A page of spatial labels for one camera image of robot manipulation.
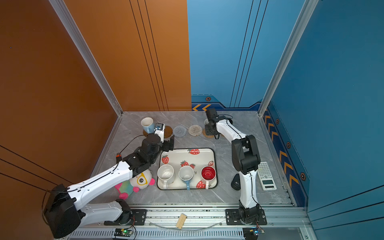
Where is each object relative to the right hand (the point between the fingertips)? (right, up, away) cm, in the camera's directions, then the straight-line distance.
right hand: (210, 131), depth 100 cm
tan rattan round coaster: (-4, -1, +8) cm, 9 cm away
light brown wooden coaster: (-45, -2, +2) cm, 45 cm away
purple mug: (-3, +6, -2) cm, 7 cm away
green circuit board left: (-44, -47, -29) cm, 71 cm away
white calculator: (+31, -27, -15) cm, 44 cm away
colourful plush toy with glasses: (-39, -26, -21) cm, 51 cm away
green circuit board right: (+17, -48, -30) cm, 59 cm away
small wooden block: (-17, -43, -28) cm, 54 cm away
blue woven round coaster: (-22, 0, +8) cm, 23 cm away
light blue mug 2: (-15, -24, -15) cm, 32 cm away
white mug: (-27, -24, -14) cm, 39 cm away
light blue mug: (-42, +4, -1) cm, 42 cm away
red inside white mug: (-3, -24, -15) cm, 29 cm away
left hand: (-25, 0, -21) cm, 33 cm away
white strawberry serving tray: (-9, -17, -6) cm, 20 cm away
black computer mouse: (+12, -28, -18) cm, 36 cm away
